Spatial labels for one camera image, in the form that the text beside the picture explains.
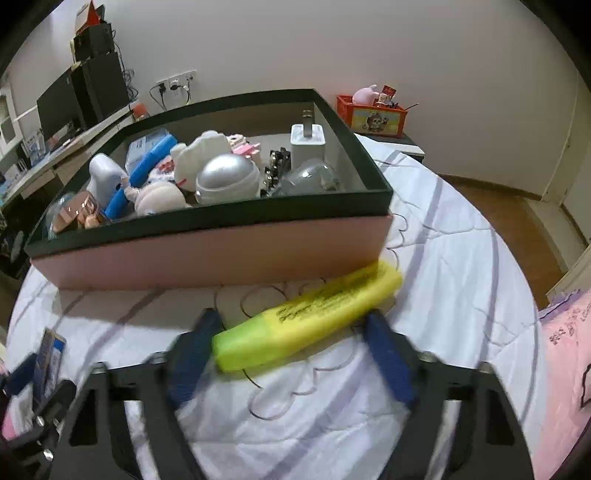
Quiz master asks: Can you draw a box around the white wall outlet strip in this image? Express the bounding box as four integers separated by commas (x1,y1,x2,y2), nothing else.
157,69,197,90

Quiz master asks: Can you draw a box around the pink blanket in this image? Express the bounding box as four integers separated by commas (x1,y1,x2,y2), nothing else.
531,288,591,480

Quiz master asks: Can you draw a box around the colourful small packet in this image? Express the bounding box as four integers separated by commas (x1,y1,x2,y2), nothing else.
154,157,178,183

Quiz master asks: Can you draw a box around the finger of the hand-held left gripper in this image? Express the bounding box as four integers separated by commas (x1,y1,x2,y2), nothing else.
0,353,40,398
25,378,78,428

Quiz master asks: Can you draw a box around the black computer tower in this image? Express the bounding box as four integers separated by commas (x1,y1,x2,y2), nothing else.
69,51,130,130

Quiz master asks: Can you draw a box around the yellow highlighter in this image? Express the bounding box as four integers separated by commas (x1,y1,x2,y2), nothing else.
211,261,403,374

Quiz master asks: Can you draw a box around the blue gold foil pack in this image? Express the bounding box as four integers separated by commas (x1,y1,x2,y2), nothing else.
32,328,66,411

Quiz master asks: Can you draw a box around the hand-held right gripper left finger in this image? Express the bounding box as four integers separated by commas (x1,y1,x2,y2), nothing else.
48,307,225,480

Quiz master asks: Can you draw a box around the red paper box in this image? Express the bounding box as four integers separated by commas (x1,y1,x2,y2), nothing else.
74,0,108,31

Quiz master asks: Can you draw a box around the white silver dome device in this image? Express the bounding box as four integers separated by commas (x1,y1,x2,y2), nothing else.
194,153,263,206

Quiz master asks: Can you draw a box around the pink storage box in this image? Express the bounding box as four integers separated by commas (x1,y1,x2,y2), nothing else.
24,89,394,291

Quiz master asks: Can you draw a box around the black monitor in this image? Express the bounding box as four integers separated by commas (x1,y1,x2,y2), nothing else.
36,69,86,144

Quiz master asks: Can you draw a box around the black speaker box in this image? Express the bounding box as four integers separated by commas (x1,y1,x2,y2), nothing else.
71,23,116,61

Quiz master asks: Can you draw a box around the rose gold metal cup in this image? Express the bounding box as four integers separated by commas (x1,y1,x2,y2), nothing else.
51,191,105,234

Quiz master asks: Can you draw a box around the red toy crate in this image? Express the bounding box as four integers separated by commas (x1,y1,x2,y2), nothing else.
336,95,409,138

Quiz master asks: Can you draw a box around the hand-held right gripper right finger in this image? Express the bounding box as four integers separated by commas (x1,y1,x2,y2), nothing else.
362,309,536,480

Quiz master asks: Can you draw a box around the blue highlighter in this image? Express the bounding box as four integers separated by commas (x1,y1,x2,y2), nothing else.
104,134,178,220

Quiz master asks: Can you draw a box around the white charger plug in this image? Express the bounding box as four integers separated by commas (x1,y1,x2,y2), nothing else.
290,110,328,160

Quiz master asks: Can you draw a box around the clear plastic packet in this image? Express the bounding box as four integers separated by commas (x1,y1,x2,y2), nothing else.
124,129,171,171

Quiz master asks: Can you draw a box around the pink cat figurine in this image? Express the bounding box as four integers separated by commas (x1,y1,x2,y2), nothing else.
230,134,262,160

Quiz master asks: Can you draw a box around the white desk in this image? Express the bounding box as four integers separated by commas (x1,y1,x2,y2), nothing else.
0,106,139,208

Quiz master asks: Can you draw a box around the pink plush toy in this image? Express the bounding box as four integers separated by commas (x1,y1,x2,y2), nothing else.
353,83,382,106

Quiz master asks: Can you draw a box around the pale pink round toy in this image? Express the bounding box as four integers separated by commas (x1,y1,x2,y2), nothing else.
135,181,188,217

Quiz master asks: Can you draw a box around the low black-top cabinet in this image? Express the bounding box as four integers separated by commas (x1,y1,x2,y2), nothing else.
402,131,426,162

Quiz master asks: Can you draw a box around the white plastic toy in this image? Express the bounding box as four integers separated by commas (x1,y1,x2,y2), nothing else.
170,130,232,192

